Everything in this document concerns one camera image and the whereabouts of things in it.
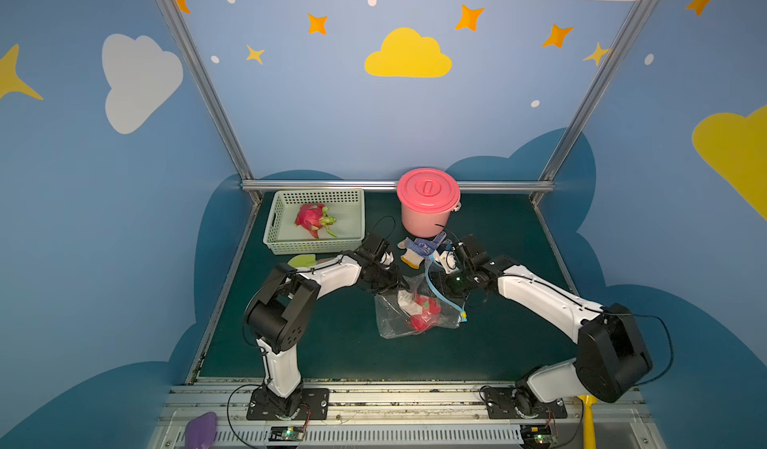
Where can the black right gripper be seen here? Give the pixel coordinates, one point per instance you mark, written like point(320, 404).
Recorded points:
point(453, 278)

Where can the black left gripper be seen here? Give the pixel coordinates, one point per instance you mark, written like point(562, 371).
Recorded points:
point(388, 275)

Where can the red dragon fruit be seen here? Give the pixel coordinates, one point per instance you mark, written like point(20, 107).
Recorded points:
point(423, 313)
point(314, 218)

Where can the clear zip-top bag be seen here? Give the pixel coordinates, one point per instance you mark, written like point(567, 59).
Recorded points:
point(393, 321)

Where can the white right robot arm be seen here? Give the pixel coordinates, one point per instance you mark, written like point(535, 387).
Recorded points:
point(611, 354)

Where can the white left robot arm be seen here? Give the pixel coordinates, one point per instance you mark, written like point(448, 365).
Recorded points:
point(279, 314)

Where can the pink plastic bucket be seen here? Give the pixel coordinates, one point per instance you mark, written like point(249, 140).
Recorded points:
point(426, 225)

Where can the green garden trowel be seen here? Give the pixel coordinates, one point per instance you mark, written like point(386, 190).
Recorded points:
point(303, 261)

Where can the pink bucket lid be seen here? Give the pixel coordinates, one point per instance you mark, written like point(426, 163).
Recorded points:
point(428, 191)

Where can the green perforated plastic basket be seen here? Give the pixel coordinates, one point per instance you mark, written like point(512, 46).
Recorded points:
point(282, 236)

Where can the purple plastic object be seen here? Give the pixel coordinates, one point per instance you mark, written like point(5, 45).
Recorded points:
point(200, 433)

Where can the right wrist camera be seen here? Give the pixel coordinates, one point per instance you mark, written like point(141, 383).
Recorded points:
point(447, 260)

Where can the aluminium frame back rail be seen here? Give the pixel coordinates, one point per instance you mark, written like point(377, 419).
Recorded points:
point(511, 187)

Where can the aluminium frame rail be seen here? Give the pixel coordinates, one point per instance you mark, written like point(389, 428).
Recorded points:
point(511, 187)
point(557, 227)
point(203, 349)

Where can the aluminium frame right rail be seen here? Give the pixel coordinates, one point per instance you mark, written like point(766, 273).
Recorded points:
point(557, 227)

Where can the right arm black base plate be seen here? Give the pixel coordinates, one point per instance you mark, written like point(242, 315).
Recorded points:
point(511, 403)

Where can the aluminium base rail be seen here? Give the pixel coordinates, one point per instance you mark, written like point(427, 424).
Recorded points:
point(402, 414)

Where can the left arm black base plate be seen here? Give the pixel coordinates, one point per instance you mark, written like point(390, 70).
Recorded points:
point(312, 403)

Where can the aluminium frame left rail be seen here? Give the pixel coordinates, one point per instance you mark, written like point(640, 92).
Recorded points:
point(203, 349)

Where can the yellow handled tool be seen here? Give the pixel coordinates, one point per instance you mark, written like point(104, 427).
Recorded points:
point(587, 419)

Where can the aluminium frame right post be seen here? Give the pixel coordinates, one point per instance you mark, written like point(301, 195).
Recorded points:
point(628, 32)

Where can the aluminium frame post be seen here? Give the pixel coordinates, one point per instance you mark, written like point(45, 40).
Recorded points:
point(174, 19)
point(628, 32)

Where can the aluminium frame left post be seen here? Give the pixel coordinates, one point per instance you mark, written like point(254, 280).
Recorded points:
point(174, 19)

